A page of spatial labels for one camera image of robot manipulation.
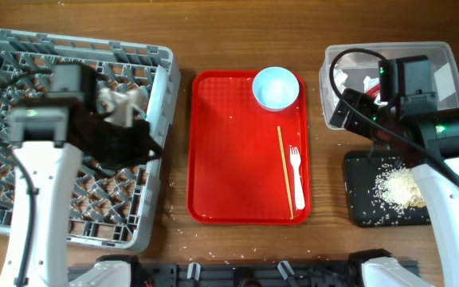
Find white plastic fork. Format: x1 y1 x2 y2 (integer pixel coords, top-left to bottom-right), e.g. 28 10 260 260
289 146 305 210

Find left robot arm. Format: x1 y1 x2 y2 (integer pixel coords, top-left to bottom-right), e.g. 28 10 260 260
0 63 163 286

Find white round plate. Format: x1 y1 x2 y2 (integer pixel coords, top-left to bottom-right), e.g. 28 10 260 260
146 66 167 135

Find wooden chopstick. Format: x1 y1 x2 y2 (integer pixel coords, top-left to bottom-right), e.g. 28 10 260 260
277 125 294 220

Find white tissue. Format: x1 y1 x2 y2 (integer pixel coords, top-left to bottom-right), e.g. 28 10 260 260
333 65 348 94
363 76 380 93

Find rice and nut scraps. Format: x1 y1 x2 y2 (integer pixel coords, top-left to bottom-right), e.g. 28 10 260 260
372 167 426 214

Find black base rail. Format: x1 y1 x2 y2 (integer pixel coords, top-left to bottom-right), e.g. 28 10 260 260
68 254 420 287

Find light green bowl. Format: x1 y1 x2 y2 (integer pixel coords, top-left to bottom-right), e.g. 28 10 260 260
252 67 300 112

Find red plastic tray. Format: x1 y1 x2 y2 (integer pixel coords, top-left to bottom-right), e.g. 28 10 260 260
186 70 312 226

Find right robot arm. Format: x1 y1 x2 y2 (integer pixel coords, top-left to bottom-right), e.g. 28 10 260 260
328 49 459 286

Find clear plastic bin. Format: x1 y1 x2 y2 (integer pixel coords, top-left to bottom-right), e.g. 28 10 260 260
319 41 459 130

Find black tray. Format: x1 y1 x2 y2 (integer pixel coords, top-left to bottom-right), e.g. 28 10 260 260
343 151 430 227

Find red snack wrapper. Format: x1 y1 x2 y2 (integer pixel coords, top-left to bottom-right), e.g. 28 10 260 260
366 88 380 98

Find grey dishwasher rack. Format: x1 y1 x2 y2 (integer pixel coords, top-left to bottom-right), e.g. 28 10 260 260
0 29 181 252

